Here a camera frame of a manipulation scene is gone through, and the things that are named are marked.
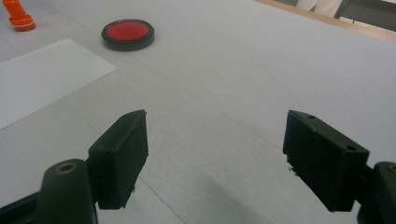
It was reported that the red ink pad black case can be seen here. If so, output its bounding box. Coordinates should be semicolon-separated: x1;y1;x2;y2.
100;18;156;52

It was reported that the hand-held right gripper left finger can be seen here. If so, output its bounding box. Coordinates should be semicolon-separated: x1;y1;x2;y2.
88;109;149;210

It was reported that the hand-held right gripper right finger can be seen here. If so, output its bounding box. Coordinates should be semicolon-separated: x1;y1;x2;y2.
282;109;372;213

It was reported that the orange stamp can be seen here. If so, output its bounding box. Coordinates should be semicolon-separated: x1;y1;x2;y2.
2;0;37;33

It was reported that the white paper sheet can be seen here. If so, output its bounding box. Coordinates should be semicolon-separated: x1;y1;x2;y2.
0;37;119;131

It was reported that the white table cover sheet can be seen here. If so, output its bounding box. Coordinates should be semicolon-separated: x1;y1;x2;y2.
0;0;396;224

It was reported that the white desk frame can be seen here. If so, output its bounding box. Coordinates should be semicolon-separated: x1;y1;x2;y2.
295;0;353;19

